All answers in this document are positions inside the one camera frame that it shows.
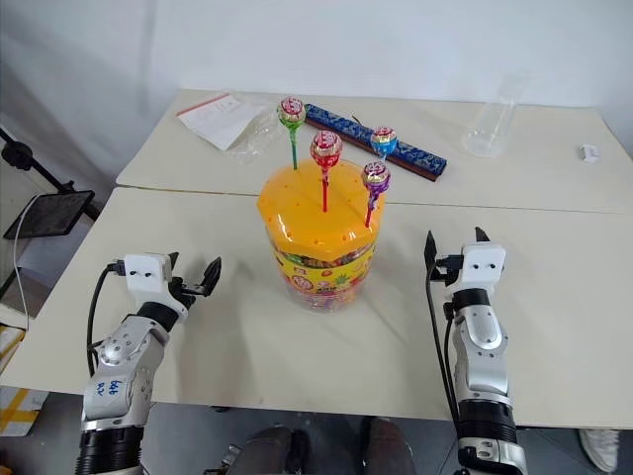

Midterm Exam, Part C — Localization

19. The dark rounded shape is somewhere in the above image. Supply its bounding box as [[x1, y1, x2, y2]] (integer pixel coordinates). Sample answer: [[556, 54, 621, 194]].
[[238, 426, 312, 475], [362, 416, 417, 475]]

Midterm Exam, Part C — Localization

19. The yellow-lidded clear lollipop jar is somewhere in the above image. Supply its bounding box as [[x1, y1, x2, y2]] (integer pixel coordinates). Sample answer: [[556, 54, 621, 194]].
[[256, 157, 390, 315]]

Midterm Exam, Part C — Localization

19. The white shoe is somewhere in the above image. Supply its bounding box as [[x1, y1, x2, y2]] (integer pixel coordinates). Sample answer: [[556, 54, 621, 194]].
[[578, 427, 620, 474]]

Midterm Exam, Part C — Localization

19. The thin white cable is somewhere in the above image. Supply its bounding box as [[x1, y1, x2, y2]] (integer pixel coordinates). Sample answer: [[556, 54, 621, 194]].
[[11, 196, 33, 331]]

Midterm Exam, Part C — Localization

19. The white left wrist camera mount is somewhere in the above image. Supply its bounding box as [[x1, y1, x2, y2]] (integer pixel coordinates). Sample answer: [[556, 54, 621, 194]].
[[123, 252, 190, 326]]

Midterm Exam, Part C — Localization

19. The plastic bag with paper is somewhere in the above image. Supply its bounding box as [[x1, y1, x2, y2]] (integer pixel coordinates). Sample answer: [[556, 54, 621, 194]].
[[175, 93, 269, 150]]

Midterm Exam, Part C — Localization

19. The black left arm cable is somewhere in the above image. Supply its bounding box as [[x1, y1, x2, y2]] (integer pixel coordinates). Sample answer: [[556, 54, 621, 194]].
[[86, 260, 126, 378]]

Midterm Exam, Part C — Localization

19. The yellow cardboard box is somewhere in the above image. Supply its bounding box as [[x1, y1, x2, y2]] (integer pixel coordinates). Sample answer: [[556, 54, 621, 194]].
[[0, 323, 51, 437]]

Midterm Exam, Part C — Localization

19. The clear plastic bag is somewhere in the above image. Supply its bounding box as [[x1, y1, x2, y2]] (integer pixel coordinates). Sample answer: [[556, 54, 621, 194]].
[[223, 101, 282, 162]]

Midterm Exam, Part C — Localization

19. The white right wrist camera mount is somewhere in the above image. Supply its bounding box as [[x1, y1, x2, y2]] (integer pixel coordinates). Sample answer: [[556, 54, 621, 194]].
[[443, 242, 507, 299]]

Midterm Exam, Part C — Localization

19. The blue-wrapped lollipop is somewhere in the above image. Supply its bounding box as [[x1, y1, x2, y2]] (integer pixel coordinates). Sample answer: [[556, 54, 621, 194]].
[[370, 126, 400, 162]]

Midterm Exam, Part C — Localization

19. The red-wrapped lollipop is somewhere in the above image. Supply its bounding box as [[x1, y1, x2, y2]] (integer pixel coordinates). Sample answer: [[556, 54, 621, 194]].
[[309, 130, 344, 214]]

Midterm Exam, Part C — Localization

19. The green-wrapped lollipop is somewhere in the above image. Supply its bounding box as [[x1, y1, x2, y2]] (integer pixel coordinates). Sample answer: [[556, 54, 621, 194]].
[[276, 95, 308, 171]]

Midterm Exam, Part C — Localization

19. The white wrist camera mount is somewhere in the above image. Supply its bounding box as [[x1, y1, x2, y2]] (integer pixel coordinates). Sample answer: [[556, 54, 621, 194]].
[[123, 252, 190, 326], [443, 242, 507, 299]]

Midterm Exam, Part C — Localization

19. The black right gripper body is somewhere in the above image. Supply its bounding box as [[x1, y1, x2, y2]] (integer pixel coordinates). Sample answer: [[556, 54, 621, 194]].
[[428, 253, 466, 289]]

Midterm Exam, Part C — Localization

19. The purple-wrapped lollipop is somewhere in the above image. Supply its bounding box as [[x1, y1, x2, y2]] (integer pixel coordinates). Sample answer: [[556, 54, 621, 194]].
[[360, 159, 393, 229]]

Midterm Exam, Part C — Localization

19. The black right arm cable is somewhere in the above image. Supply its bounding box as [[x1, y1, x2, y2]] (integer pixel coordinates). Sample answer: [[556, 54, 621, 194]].
[[424, 266, 462, 449]]

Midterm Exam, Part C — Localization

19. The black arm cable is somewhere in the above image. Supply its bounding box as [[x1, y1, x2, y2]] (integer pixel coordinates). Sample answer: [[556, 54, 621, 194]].
[[86, 260, 126, 378], [424, 266, 462, 449]]

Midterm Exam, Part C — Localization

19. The black tablet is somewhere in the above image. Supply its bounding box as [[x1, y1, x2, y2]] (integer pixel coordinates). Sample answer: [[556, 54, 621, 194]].
[[2, 189, 97, 241]]

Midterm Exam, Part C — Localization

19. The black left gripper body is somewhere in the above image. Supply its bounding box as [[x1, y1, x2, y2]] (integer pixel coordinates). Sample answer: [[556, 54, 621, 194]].
[[168, 276, 209, 312]]

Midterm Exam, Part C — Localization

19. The clear plastic cylinder container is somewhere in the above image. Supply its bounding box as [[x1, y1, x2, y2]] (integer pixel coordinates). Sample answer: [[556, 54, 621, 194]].
[[461, 72, 526, 159]]

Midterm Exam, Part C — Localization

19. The long blue patterned box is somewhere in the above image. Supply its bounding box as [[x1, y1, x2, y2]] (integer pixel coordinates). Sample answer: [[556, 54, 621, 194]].
[[303, 103, 449, 182]]

